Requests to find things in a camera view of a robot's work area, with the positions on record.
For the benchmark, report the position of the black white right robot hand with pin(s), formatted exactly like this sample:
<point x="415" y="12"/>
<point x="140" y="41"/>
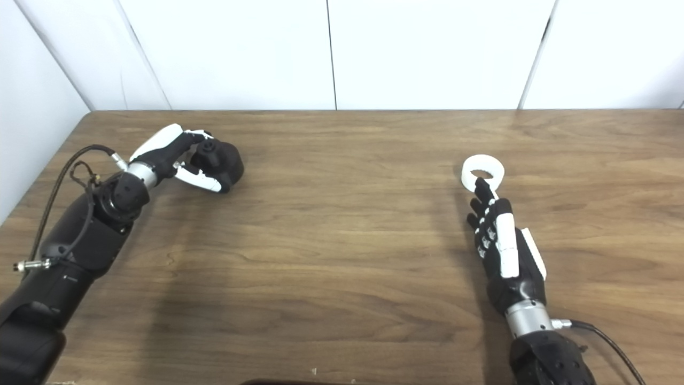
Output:
<point x="515" y="283"/>

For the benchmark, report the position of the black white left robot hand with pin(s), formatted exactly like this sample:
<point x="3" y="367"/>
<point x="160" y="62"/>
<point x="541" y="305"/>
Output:
<point x="160" y="152"/>

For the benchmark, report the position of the round black plastic part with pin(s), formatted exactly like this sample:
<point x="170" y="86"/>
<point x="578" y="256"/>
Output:
<point x="227" y="160"/>

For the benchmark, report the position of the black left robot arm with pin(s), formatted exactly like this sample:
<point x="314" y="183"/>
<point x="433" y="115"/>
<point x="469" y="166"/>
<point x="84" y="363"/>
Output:
<point x="69" y="267"/>

